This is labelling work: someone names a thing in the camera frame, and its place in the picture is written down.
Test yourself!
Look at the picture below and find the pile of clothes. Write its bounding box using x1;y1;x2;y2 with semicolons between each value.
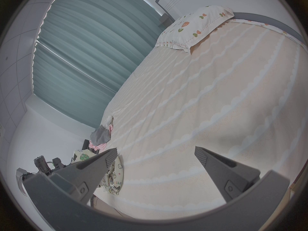
89;115;115;152

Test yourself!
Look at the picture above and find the white printed pyjama top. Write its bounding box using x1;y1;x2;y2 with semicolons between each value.
72;149;124;197

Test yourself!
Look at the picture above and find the grey bedside table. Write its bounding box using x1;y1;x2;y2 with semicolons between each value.
159;13;175;28

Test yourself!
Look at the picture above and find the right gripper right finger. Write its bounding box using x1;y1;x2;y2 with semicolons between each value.
194;146;261;204

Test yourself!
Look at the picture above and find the white printed pillow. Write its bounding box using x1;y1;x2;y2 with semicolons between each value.
155;6;235;55

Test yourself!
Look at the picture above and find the bed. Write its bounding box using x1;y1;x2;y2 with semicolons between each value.
89;0;308;219

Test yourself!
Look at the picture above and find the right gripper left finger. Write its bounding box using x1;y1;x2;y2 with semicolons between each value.
52;148;118;206

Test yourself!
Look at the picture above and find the blue-green curtain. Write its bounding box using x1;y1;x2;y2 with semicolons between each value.
32;43;119;130
36;0;162;87

